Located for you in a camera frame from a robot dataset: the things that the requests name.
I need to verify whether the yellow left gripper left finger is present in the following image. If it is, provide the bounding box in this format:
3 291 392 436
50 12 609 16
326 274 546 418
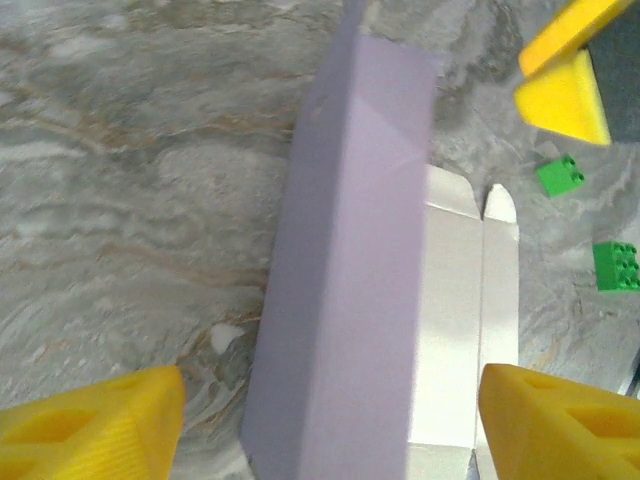
0 364 187 480

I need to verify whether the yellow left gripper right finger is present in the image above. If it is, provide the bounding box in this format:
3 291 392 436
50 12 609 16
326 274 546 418
478 363 640 480

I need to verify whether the white lilac paper box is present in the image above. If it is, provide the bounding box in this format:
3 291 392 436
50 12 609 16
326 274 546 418
239 0 521 480

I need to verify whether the small green toy brick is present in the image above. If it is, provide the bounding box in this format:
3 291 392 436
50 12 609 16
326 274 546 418
535 155 588 200

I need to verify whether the large green toy brick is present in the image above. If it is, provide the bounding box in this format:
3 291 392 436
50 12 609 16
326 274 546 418
592 240 640 293

